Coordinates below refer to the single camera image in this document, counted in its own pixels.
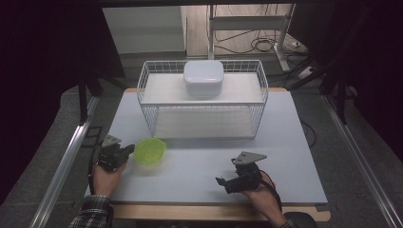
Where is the green translucent plastic bowl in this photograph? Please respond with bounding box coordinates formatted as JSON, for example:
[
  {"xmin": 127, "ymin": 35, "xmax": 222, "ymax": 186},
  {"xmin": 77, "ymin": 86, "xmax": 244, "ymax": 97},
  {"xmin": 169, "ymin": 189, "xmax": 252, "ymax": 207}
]
[{"xmin": 133, "ymin": 137, "xmax": 167, "ymax": 166}]

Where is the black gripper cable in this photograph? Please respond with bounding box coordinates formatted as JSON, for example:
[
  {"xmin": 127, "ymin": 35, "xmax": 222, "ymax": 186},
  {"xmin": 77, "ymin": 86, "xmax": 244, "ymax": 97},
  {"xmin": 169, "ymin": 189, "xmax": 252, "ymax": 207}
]
[
  {"xmin": 259, "ymin": 169, "xmax": 283, "ymax": 213},
  {"xmin": 87, "ymin": 143, "xmax": 104, "ymax": 196}
]

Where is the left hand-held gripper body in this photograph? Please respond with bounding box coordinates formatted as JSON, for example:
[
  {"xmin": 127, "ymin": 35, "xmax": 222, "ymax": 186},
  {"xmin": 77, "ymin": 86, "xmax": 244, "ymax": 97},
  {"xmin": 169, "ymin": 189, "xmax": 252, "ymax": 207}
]
[{"xmin": 96, "ymin": 134, "xmax": 128, "ymax": 173}]

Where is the white plastic lidded container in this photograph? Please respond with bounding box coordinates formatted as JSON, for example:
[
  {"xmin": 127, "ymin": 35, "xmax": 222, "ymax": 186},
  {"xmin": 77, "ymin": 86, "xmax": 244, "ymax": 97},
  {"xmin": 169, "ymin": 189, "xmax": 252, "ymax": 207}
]
[{"xmin": 182, "ymin": 59, "xmax": 225, "ymax": 98}]

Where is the bundle of black floor cables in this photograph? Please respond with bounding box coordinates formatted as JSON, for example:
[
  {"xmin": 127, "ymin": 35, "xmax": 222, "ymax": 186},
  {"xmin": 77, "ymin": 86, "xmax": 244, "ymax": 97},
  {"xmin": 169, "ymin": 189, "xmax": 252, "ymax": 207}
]
[{"xmin": 213, "ymin": 29, "xmax": 300, "ymax": 55}]

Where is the person's left hand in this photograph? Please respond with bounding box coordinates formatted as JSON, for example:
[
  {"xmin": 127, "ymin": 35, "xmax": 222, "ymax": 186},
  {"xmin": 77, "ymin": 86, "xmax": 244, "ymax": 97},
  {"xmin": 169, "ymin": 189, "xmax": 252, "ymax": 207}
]
[{"xmin": 91, "ymin": 160, "xmax": 129, "ymax": 199}]

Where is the black cable beside table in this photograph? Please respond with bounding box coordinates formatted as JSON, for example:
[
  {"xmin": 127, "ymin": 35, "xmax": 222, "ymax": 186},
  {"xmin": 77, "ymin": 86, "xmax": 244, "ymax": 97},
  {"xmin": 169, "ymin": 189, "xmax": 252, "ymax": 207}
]
[{"xmin": 298, "ymin": 118, "xmax": 317, "ymax": 149}]

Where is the white panel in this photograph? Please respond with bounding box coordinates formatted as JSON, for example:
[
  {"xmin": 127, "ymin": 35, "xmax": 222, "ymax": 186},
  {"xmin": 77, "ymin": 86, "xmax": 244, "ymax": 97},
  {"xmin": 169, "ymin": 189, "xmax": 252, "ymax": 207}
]
[{"xmin": 102, "ymin": 6, "xmax": 187, "ymax": 55}]

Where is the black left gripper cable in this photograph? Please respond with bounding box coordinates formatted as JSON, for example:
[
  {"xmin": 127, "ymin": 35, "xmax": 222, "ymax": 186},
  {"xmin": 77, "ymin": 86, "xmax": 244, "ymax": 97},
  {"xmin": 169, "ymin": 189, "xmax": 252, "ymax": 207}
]
[{"xmin": 87, "ymin": 143, "xmax": 104, "ymax": 196}]

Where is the white wire rack shelf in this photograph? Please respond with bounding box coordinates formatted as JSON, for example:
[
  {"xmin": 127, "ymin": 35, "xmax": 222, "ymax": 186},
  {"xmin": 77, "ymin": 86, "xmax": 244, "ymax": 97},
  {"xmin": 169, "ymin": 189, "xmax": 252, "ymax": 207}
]
[{"xmin": 136, "ymin": 59, "xmax": 270, "ymax": 141}]

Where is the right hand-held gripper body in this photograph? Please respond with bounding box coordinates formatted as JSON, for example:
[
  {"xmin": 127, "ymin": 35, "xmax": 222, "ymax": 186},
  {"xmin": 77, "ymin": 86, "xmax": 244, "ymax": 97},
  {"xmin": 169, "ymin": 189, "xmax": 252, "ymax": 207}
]
[{"xmin": 225, "ymin": 151, "xmax": 268, "ymax": 195}]

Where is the dark curtain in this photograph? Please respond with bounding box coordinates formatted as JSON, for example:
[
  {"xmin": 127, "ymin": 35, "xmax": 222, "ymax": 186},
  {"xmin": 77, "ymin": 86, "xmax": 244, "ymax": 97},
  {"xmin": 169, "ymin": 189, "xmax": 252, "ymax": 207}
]
[
  {"xmin": 288, "ymin": 3, "xmax": 403, "ymax": 162},
  {"xmin": 0, "ymin": 0, "xmax": 126, "ymax": 203}
]

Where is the black metal stand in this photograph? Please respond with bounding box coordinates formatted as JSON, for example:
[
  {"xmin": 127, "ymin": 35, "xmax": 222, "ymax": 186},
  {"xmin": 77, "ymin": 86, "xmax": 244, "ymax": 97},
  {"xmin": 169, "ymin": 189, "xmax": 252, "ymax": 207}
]
[
  {"xmin": 77, "ymin": 74, "xmax": 105, "ymax": 126},
  {"xmin": 318, "ymin": 70, "xmax": 350, "ymax": 125}
]

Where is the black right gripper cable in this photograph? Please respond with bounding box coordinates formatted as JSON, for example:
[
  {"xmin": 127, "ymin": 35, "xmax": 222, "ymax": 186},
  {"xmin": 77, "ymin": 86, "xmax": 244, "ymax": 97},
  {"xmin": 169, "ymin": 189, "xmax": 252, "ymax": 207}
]
[{"xmin": 259, "ymin": 169, "xmax": 283, "ymax": 213}]

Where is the white power strip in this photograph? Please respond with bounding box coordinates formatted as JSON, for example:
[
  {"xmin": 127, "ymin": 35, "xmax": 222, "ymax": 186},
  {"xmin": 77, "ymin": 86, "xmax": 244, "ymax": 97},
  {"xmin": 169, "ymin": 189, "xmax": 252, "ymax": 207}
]
[{"xmin": 296, "ymin": 65, "xmax": 317, "ymax": 80}]

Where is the person's right hand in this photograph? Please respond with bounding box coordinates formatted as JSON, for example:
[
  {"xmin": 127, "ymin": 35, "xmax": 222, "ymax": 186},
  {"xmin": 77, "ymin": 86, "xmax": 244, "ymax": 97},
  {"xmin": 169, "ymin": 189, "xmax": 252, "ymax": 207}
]
[{"xmin": 241, "ymin": 172, "xmax": 287, "ymax": 228}]

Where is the black floor plate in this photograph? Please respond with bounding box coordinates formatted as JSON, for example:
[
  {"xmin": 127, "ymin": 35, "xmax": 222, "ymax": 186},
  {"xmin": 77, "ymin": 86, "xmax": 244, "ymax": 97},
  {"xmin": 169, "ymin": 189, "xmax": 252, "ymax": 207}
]
[{"xmin": 80, "ymin": 125, "xmax": 104, "ymax": 148}]

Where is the white metal desk frame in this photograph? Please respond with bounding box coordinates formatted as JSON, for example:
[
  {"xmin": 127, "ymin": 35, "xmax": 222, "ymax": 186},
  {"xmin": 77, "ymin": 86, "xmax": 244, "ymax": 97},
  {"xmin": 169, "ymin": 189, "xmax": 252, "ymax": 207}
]
[{"xmin": 207, "ymin": 4, "xmax": 297, "ymax": 73}]

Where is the aluminium floor rail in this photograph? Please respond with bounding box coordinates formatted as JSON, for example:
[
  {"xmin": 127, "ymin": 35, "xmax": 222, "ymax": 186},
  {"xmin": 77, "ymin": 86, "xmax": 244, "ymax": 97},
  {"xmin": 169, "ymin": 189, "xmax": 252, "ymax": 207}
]
[
  {"xmin": 321, "ymin": 94, "xmax": 403, "ymax": 228},
  {"xmin": 29, "ymin": 95, "xmax": 100, "ymax": 228}
]

